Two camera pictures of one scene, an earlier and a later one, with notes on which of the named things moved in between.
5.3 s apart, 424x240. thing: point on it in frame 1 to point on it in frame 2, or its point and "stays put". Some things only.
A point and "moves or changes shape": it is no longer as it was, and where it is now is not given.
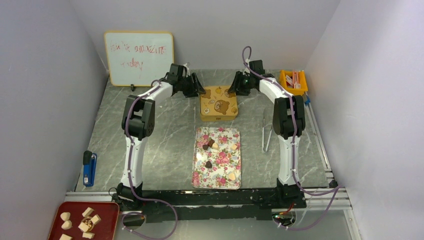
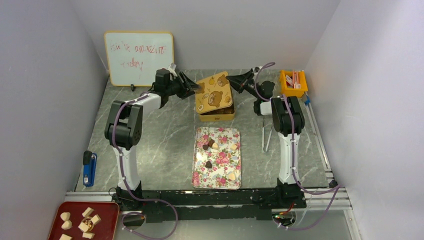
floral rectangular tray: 216,158 stays put
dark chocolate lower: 208,164 stays put
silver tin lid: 217,101 moves or changes shape
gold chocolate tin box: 218,115 stays put
